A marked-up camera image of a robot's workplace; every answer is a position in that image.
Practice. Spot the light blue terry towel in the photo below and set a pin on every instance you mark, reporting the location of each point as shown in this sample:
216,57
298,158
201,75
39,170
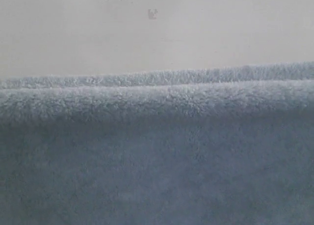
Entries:
230,146

